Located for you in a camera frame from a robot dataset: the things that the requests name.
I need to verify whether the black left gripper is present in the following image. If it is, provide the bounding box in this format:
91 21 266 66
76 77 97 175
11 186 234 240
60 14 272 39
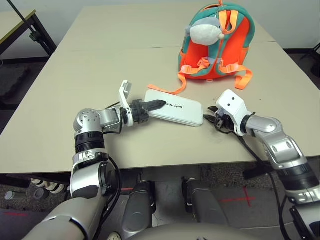
129 99 167 126

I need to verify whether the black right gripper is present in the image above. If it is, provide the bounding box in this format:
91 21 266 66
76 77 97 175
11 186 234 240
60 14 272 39
203 106 236 134

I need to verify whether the white rectangular pencil case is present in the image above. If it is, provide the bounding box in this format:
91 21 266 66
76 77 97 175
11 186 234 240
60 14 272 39
144 89 204 128

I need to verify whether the orange and teal backpack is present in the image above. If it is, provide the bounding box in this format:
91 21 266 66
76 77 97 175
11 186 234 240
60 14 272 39
147 0 257 95

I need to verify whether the grey white plush charm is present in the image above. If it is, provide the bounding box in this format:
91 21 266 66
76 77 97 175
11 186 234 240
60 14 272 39
184 17 225 46

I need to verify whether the black table foot bar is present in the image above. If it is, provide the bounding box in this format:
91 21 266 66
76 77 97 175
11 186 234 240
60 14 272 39
242 162 274 180
0 174 32 190

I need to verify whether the grey right robot leg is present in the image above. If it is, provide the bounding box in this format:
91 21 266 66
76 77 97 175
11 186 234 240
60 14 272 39
181 176 230 227

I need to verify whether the grey robot leg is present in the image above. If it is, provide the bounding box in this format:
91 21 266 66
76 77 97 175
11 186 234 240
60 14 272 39
181 176 230 227
122 179 157 236

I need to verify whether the red tape cross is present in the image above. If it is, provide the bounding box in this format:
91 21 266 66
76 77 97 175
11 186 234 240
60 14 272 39
219 187 257 208

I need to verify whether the grey left robot leg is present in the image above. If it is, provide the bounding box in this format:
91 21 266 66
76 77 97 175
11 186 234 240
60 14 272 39
122 179 157 236

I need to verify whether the grey robot torso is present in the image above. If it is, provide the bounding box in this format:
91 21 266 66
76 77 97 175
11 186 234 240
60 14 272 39
132 226 251 240

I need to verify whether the white striped floor object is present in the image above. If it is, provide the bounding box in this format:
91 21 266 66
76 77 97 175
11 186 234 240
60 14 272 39
31 178 67 195

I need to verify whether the small black clamp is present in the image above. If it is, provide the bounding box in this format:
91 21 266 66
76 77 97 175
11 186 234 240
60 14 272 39
29 28 40 43

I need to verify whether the dark grey floor mat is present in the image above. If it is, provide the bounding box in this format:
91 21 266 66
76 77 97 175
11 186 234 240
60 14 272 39
0 66 32 106

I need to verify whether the grey metal cylinder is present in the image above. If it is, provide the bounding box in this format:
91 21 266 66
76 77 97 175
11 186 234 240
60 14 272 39
4 191 26 201

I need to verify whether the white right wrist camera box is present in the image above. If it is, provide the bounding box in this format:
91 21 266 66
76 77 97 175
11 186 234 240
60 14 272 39
215 89 251 137

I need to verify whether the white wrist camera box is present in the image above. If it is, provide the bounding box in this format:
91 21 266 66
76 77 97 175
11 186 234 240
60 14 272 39
117 79 135 126
215 89 251 137

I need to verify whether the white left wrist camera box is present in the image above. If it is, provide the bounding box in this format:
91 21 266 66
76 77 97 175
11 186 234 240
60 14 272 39
117 79 135 126

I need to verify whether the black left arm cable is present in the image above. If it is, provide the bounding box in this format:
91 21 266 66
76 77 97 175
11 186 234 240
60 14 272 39
99 101 124 226

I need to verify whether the thin white floor cable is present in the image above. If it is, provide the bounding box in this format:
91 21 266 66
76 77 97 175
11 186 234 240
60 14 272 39
237 224 282 231

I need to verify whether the beige side table black frame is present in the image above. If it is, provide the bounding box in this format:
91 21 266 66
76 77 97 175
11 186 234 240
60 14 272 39
0 9 58 61

